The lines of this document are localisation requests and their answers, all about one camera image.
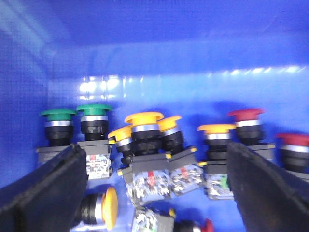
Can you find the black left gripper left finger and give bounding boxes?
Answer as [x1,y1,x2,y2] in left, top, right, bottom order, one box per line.
[0,144,87,232]

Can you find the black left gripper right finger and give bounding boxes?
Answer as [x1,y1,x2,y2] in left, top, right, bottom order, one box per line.
[227,142,309,232]

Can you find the blue source crate with buttons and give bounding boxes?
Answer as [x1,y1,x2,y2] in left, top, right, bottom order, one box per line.
[0,0,309,232]

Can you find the yellow button lying sideways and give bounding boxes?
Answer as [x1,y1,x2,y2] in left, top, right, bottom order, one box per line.
[70,187,118,232]

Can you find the red push button front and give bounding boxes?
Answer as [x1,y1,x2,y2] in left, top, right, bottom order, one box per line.
[276,132,309,183]

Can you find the red push button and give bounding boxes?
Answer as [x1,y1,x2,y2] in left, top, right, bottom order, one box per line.
[276,132,309,183]
[227,108,275,162]

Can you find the red push button rear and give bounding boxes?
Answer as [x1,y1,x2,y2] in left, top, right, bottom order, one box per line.
[227,108,275,162]

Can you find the green button far left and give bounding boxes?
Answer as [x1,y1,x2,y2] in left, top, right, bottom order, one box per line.
[36,108,77,166]

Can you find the green button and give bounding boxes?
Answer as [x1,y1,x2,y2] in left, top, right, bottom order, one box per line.
[36,108,77,166]
[76,104,112,180]

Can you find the yellow button leaning small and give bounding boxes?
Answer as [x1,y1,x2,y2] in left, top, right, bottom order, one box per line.
[108,125,134,165]

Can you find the red button lying bottom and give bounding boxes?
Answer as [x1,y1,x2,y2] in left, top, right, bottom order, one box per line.
[131,207,214,232]

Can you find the yellow push button upright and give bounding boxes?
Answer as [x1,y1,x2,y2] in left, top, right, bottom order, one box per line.
[120,111,171,208]

